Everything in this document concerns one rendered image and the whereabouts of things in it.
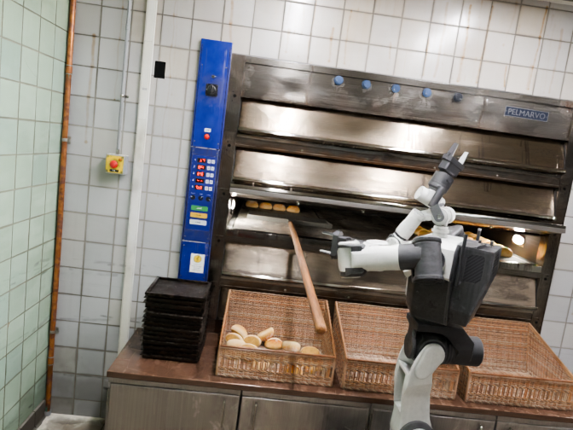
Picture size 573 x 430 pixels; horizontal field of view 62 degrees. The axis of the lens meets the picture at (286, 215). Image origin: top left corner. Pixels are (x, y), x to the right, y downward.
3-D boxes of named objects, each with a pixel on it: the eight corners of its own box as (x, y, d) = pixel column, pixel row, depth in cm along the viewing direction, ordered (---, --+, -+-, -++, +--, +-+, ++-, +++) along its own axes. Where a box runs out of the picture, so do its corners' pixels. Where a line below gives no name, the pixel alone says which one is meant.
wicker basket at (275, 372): (222, 335, 269) (228, 287, 266) (321, 345, 273) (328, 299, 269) (213, 376, 221) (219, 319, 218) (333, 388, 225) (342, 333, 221)
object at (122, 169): (108, 171, 255) (109, 153, 254) (127, 174, 256) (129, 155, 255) (103, 172, 248) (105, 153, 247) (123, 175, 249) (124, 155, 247)
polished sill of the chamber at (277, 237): (226, 234, 269) (227, 227, 268) (535, 270, 279) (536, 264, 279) (225, 235, 263) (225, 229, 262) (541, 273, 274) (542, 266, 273)
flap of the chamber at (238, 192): (228, 191, 245) (231, 195, 265) (565, 233, 255) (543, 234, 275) (229, 187, 245) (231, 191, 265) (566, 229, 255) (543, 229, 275)
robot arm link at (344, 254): (357, 270, 190) (329, 275, 176) (355, 244, 191) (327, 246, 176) (381, 270, 184) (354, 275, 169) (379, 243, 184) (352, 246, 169)
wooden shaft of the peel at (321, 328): (326, 336, 130) (327, 326, 130) (315, 335, 130) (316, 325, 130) (292, 225, 299) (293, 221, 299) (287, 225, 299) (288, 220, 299)
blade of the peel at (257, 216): (332, 229, 310) (332, 224, 309) (246, 218, 306) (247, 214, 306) (325, 219, 345) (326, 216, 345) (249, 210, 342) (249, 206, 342)
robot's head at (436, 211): (455, 219, 180) (447, 201, 181) (450, 221, 172) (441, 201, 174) (440, 226, 183) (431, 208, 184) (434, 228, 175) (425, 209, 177)
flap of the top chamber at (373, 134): (237, 132, 255) (242, 97, 258) (561, 175, 265) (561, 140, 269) (237, 129, 250) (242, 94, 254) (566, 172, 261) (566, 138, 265)
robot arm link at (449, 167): (470, 169, 209) (455, 193, 210) (454, 164, 217) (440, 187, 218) (454, 155, 203) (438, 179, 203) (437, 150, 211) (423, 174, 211)
